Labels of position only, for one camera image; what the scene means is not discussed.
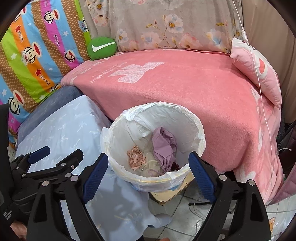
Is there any brown scrunchie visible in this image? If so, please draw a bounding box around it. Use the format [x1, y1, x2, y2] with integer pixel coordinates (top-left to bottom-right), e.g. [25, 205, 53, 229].
[127, 146, 146, 171]

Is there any purple bag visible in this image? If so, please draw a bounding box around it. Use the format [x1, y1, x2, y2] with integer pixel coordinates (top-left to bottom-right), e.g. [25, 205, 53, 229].
[152, 126, 177, 173]

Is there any dark red velvet scrunchie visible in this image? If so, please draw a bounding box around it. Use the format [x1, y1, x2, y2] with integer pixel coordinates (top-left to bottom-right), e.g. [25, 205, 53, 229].
[170, 162, 180, 172]

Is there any white lined trash bin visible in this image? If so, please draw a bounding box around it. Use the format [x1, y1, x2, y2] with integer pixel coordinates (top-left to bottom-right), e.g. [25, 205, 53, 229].
[100, 102, 206, 192]

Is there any person's left hand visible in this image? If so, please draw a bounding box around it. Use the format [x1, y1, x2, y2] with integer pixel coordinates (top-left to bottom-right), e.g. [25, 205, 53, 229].
[11, 221, 27, 241]

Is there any dark blue cushion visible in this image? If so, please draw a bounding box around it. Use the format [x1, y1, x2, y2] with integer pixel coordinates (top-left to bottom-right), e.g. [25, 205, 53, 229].
[18, 86, 83, 145]

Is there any pink fleece blanket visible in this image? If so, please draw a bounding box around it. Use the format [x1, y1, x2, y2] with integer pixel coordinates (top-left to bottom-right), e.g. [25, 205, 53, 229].
[61, 49, 283, 203]

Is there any colourful monkey print pillow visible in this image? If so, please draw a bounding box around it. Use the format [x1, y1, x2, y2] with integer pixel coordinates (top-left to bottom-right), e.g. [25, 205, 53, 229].
[1, 1, 90, 148]

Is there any green checkmark cushion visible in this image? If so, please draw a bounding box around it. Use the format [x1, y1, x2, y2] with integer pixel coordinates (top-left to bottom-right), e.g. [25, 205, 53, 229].
[87, 37, 117, 60]

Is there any pink heart pillow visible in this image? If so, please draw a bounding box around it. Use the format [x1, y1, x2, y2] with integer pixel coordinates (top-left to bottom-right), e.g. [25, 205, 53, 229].
[230, 38, 282, 108]

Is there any grey floral blanket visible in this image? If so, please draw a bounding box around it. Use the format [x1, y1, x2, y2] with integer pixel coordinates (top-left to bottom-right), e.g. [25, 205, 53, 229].
[79, 0, 243, 54]

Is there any white thin cable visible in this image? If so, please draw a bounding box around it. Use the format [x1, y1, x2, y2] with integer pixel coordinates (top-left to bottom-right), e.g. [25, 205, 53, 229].
[232, 0, 278, 204]

